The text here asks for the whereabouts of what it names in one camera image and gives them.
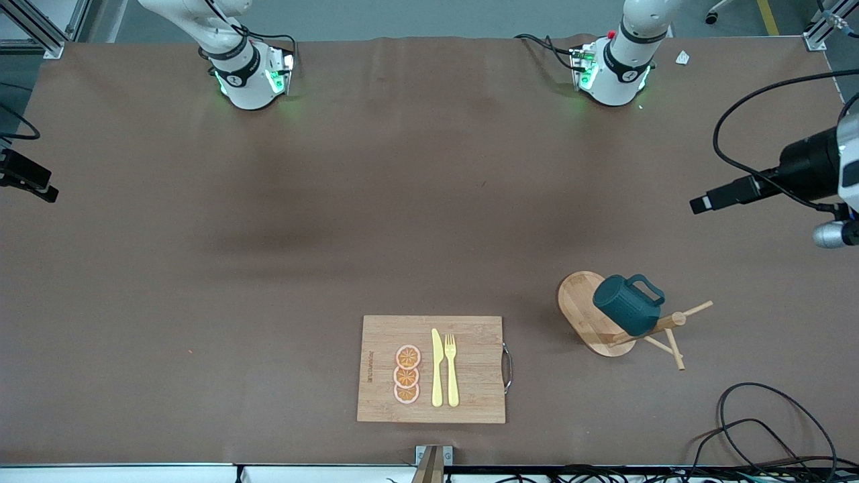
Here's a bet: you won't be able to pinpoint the black looped cable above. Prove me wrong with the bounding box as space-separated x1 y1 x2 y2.
717 382 840 483
685 419 806 483

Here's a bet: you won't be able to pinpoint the yellow plastic knife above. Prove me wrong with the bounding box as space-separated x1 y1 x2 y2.
431 328 444 408

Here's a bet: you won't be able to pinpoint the black right arm base cable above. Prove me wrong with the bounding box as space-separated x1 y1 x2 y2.
201 0 300 66

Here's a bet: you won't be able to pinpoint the dark green cup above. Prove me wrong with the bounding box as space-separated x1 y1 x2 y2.
592 273 666 337

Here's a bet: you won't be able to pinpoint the yellow plastic fork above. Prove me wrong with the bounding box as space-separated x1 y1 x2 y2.
444 333 460 408

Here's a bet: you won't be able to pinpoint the black arm base cable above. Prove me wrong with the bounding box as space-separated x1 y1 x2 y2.
515 34 579 72
201 0 300 66

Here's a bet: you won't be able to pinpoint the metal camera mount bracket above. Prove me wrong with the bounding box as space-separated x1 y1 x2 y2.
411 445 454 483

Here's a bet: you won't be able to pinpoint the black left arm base cable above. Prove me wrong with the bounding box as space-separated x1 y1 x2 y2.
515 34 579 72

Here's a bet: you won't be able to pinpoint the brown table cover mat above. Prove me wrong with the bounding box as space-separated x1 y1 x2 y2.
0 34 859 468

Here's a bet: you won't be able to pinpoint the wooden cup rack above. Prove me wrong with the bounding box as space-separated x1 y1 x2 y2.
556 270 714 372

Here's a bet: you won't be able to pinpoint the aluminium frame profile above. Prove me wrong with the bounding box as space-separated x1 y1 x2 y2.
803 0 859 52
67 0 92 41
0 0 66 60

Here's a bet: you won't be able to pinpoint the bamboo cutting board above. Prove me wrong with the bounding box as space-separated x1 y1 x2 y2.
356 315 513 425

